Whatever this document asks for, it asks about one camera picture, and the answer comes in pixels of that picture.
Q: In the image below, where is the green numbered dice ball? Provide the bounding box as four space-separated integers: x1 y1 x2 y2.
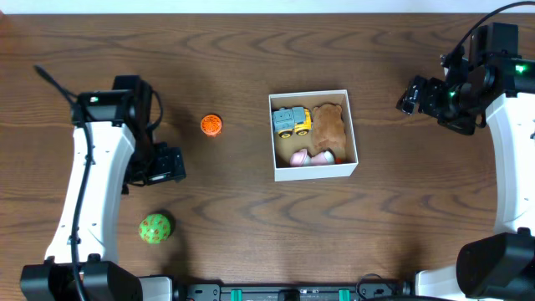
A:
138 213 171 244

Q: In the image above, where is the orange patterned ball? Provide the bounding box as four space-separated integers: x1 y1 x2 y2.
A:
201 114 222 137

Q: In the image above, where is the brown plush bear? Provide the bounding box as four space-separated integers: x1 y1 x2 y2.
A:
312 103 347 161

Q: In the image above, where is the yellow grey toy truck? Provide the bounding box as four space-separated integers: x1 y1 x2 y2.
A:
272 106 313 139

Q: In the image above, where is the white pink rabbit figure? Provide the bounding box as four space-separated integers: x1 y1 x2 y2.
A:
289 149 342 167

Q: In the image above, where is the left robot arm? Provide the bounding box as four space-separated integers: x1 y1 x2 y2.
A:
20 89 186 300

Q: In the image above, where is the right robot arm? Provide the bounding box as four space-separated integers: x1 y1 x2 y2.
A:
396 56 534 300

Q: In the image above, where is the white cardboard box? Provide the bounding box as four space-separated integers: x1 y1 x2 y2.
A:
269 89 359 181

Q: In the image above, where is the right black cable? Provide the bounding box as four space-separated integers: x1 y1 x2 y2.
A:
441 0 535 64

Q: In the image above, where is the black cable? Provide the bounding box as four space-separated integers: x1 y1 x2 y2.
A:
441 0 535 64
33 64 95 301

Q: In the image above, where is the left black cable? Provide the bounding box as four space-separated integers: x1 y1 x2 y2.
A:
33 64 95 301

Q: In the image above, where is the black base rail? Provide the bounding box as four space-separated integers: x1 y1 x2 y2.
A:
171 280 418 301

